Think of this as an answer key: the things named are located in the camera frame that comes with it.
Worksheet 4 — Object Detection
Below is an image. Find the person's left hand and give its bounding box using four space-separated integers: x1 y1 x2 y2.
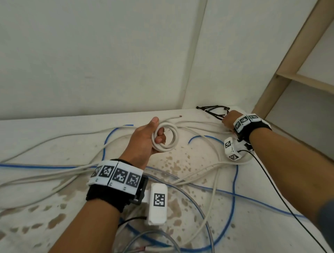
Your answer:
118 116 167 170

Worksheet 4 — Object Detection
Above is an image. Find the person's right hand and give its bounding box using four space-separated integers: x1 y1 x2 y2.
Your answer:
221 110 244 132

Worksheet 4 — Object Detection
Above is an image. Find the bundle of black cable ties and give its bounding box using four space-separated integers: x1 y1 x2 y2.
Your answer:
196 105 231 121

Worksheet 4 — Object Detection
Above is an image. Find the thick white cable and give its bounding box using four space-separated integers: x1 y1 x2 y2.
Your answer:
151 116 182 154

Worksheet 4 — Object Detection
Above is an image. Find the blue cable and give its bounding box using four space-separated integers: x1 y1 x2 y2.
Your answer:
0 124 183 253
119 135 239 253

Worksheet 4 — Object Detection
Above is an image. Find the person's left forearm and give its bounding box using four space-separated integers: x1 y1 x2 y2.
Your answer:
48 201 122 253

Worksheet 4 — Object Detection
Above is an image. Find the person's right forearm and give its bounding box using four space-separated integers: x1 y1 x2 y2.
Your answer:
248 129 334 235

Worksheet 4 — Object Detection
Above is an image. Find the black right wristband with markers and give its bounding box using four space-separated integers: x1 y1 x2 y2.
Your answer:
233 114 272 144

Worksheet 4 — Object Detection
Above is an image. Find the black wristband with markers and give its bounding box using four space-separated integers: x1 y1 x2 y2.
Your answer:
233 114 272 144
86 159 149 213

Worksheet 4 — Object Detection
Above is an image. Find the black left wristband with markers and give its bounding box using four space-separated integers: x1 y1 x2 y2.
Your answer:
86 159 149 213

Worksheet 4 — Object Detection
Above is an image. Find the grey shirt sleeve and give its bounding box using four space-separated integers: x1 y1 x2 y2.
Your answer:
317 199 334 247

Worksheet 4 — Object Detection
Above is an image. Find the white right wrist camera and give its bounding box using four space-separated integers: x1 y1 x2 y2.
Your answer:
224 137 255 162

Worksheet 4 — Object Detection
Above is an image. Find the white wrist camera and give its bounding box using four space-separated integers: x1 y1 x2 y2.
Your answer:
142 183 169 227
224 137 255 162

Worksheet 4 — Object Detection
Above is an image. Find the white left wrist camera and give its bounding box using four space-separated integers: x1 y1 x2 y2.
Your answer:
142 183 169 227

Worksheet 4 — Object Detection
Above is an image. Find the black left camera wire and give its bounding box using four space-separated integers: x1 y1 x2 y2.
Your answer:
119 216 148 227

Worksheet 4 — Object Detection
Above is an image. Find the black camera wire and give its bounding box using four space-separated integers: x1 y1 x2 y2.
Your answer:
239 148 328 253
119 216 148 227

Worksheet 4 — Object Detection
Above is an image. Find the black right camera wire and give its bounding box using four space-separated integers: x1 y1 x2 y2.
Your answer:
239 148 328 253

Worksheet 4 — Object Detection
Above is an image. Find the wooden shelf frame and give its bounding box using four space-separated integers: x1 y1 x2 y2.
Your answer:
252 0 334 167

